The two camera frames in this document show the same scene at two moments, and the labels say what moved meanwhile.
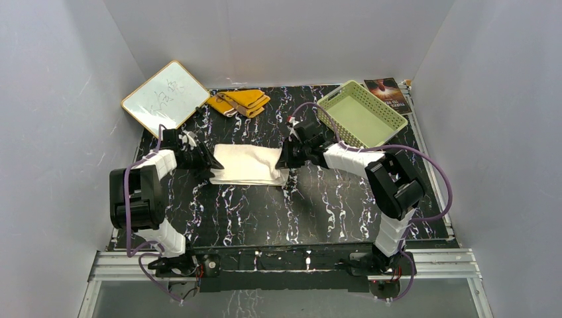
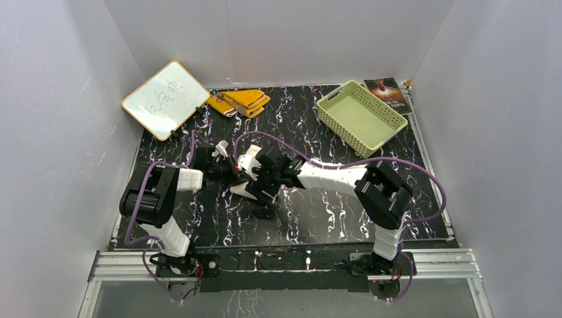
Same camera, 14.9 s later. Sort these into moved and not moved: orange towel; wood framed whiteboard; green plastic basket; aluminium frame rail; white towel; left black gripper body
Moved: white towel; left black gripper body
Not moved: wood framed whiteboard; green plastic basket; orange towel; aluminium frame rail
